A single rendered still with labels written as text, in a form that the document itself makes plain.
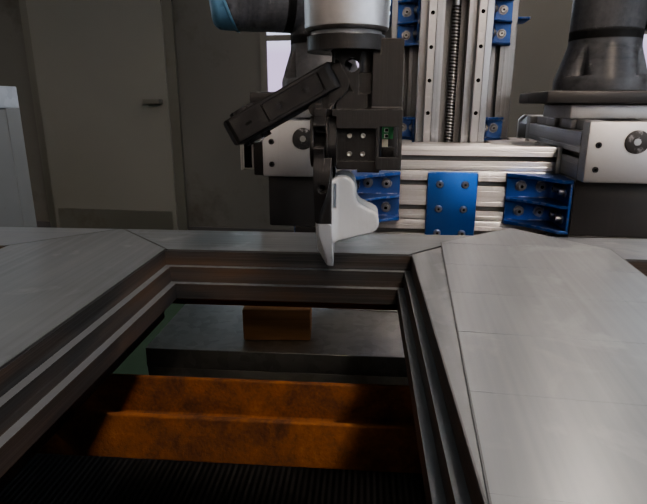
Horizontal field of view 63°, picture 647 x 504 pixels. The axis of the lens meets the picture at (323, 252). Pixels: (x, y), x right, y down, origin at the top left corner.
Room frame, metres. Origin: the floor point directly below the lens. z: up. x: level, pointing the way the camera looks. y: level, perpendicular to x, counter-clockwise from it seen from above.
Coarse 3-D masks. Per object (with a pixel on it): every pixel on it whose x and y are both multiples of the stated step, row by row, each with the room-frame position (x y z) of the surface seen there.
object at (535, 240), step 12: (456, 240) 0.59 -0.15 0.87; (468, 240) 0.59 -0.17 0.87; (480, 240) 0.59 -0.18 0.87; (492, 240) 0.59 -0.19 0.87; (504, 240) 0.59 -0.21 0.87; (516, 240) 0.59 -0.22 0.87; (528, 240) 0.59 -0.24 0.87; (540, 240) 0.59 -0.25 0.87; (552, 240) 0.59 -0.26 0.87; (564, 240) 0.59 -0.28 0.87
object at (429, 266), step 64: (192, 256) 0.55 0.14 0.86; (256, 256) 0.54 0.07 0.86; (320, 256) 0.54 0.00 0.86; (384, 256) 0.53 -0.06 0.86; (128, 320) 0.44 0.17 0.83; (448, 320) 0.36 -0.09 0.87; (0, 384) 0.28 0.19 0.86; (64, 384) 0.33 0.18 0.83; (448, 384) 0.27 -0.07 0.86; (0, 448) 0.26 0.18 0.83; (448, 448) 0.23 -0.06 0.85
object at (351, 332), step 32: (192, 320) 0.79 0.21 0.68; (224, 320) 0.79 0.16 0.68; (320, 320) 0.79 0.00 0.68; (352, 320) 0.79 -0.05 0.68; (384, 320) 0.79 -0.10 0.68; (160, 352) 0.69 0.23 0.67; (192, 352) 0.69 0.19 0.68; (224, 352) 0.68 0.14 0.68; (256, 352) 0.68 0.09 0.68; (288, 352) 0.68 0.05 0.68; (320, 352) 0.68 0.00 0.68; (352, 352) 0.68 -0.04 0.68; (384, 352) 0.68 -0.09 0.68
